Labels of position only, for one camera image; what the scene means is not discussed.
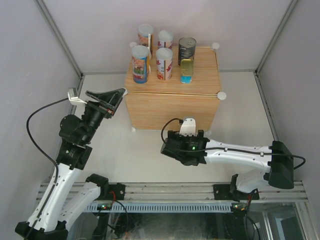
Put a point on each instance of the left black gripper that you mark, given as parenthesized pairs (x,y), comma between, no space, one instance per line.
(109,101)

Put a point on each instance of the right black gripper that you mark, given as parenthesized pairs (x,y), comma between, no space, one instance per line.
(175,134)

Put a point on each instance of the wooden cube shelf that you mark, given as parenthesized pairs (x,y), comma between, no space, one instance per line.
(152,104)

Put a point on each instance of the white lid can colourful label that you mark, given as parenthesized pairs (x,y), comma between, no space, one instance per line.
(140,63)

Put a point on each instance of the rectangular gold tin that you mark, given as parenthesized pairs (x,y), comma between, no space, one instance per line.
(186,70)

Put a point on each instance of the tall can with spoon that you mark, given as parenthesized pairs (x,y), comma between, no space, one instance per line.
(145,36)

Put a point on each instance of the white lid can red label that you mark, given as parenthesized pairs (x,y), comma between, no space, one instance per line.
(165,39)

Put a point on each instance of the dark round tin can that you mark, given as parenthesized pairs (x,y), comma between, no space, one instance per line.
(186,48)

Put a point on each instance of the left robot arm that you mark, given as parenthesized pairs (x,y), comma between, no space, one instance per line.
(53,217)

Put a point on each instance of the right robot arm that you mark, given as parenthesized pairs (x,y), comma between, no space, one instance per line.
(271,165)

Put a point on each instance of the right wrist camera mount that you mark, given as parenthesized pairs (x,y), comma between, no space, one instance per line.
(188,127)

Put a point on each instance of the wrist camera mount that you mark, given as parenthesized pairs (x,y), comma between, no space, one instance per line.
(73,97)
(188,127)

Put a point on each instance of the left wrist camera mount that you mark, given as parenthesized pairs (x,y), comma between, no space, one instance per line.
(73,97)

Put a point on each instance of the aluminium mounting rail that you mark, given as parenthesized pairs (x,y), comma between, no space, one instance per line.
(203,192)

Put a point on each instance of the right black base bracket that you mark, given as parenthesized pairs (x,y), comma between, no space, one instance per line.
(223,192)

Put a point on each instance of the black base bracket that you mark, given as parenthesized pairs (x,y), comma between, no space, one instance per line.
(223,192)
(116,191)

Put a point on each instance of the left black base bracket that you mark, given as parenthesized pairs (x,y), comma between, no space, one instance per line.
(116,191)

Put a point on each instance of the slotted cable duct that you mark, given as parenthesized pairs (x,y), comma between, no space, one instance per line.
(174,207)

